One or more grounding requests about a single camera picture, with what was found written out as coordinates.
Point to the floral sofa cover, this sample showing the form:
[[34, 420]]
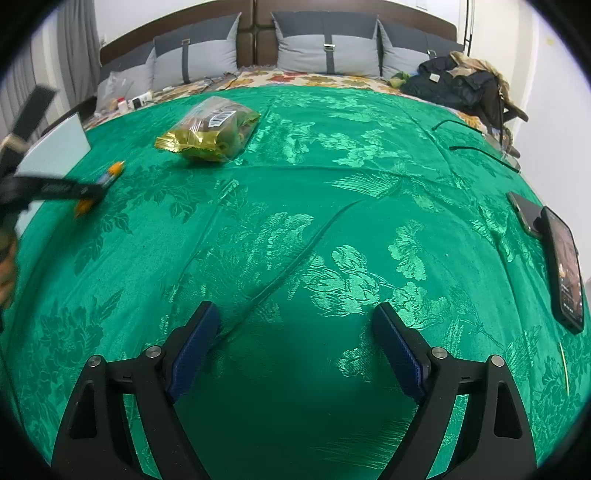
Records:
[[248, 86]]

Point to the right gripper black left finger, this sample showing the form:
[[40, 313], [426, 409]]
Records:
[[94, 439]]

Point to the black smartphone lit screen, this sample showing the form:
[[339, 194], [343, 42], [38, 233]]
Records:
[[566, 286]]

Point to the gold green snack bag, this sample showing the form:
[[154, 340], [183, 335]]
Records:
[[215, 130]]

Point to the far right grey cushion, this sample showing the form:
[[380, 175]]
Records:
[[405, 48]]

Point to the grey cushion with strap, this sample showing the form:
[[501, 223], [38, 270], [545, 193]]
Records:
[[326, 42], [203, 50]]

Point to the clear plastic bag on sofa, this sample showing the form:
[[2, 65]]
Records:
[[115, 86]]

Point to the green floral tablecloth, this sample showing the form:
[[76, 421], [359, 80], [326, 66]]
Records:
[[341, 200]]

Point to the person's left hand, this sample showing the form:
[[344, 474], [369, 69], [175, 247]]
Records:
[[8, 267]]

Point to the far left grey cushion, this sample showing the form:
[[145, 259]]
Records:
[[137, 65]]

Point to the grey curtain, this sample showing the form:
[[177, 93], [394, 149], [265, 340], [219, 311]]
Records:
[[78, 49]]

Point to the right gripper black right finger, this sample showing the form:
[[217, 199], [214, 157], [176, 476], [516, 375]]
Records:
[[495, 441]]

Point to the white storage box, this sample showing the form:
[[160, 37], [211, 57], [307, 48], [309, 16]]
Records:
[[58, 151]]

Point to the black jacket pile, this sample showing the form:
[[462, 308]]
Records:
[[474, 87]]

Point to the white charger on sofa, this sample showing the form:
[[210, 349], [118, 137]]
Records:
[[141, 101]]

